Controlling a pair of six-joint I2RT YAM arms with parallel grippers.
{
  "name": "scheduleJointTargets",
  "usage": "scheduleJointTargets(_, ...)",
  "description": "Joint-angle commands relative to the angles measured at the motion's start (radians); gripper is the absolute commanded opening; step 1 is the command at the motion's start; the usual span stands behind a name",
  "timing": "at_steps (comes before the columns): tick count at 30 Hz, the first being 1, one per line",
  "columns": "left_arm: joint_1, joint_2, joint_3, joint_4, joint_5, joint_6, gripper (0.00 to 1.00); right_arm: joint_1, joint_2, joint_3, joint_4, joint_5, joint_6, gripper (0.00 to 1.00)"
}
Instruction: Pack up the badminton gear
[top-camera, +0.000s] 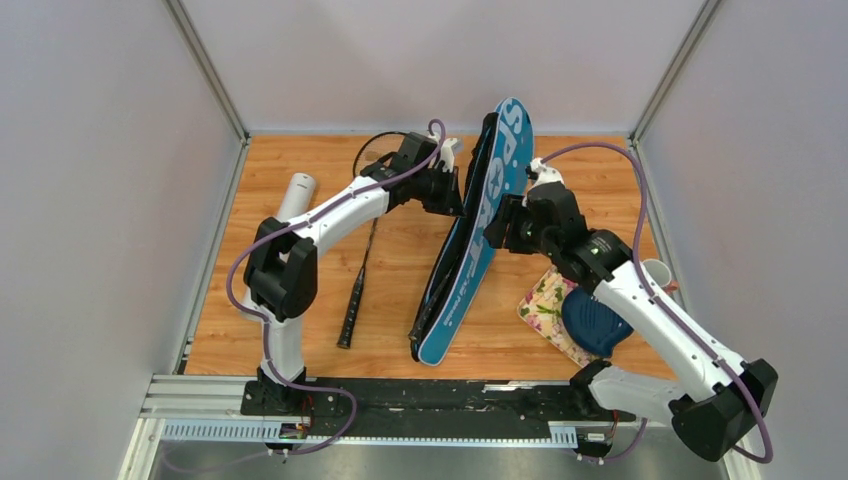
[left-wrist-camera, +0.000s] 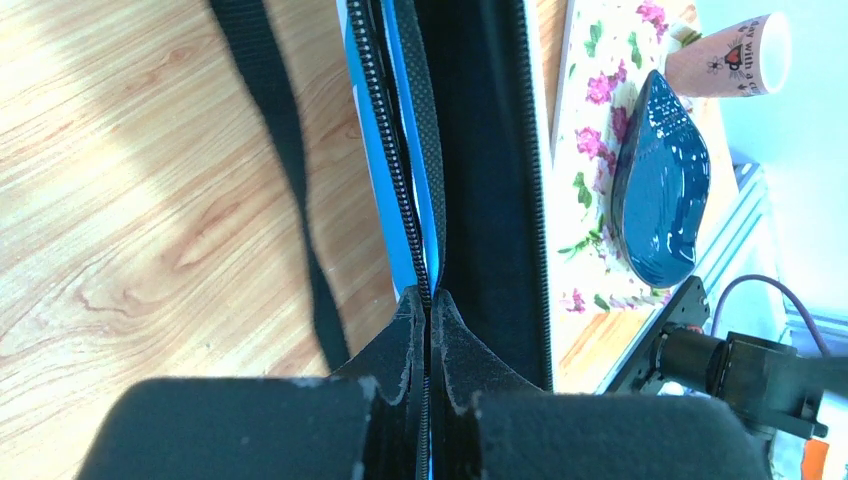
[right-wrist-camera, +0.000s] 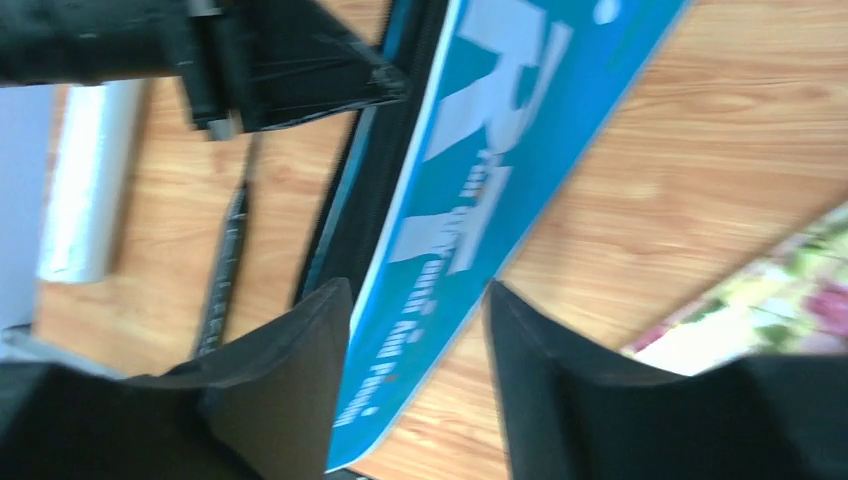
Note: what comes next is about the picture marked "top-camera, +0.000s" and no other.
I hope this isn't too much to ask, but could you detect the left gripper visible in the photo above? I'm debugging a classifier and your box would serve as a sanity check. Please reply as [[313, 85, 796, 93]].
[[412, 166, 467, 219]]

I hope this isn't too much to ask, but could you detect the blue racket cover bag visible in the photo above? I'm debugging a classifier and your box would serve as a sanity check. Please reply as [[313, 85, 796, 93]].
[[410, 97, 535, 366]]

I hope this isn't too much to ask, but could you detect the white shuttlecock tube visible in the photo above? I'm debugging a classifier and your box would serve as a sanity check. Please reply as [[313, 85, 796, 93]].
[[239, 172, 318, 323]]

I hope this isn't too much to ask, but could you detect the black badminton racket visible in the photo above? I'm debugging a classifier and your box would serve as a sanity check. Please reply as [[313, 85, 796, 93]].
[[408, 218, 467, 350], [337, 131, 406, 349]]

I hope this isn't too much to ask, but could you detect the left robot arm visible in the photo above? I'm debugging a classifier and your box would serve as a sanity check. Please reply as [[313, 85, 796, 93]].
[[226, 131, 463, 415]]

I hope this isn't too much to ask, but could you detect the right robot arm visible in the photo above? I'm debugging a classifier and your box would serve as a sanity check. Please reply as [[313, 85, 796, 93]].
[[484, 183, 778, 463]]

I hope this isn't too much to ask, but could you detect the floral tray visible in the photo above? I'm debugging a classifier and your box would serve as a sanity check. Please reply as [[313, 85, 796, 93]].
[[516, 267, 598, 368]]

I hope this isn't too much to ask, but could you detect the blue leaf-shaped dish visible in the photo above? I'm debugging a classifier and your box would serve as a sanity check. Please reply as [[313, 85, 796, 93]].
[[561, 287, 634, 358]]

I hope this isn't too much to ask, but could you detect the white and pink mug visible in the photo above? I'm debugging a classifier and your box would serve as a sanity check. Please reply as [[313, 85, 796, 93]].
[[642, 259, 679, 294]]

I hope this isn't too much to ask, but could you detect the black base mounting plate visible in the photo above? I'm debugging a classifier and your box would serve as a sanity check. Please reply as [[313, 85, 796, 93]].
[[240, 377, 614, 440]]

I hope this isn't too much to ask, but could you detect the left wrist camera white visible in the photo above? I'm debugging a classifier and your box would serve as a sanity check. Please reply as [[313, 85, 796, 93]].
[[428, 137, 464, 173]]

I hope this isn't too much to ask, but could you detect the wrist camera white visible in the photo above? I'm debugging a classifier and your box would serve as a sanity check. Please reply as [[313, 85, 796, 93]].
[[428, 137, 464, 173], [524, 157, 566, 204]]

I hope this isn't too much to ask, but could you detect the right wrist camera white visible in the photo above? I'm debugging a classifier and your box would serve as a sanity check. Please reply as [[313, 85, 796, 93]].
[[524, 157, 566, 204]]

